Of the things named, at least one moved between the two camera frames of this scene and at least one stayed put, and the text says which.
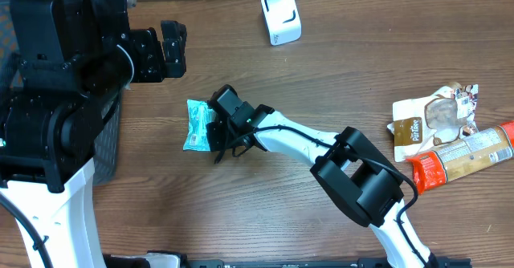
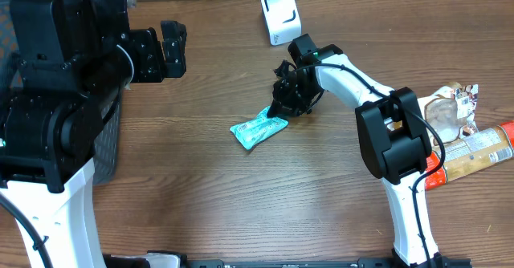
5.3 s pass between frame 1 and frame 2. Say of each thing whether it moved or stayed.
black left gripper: stayed
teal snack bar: moved
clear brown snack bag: stayed
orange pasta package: stayed
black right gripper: moved
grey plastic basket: stayed
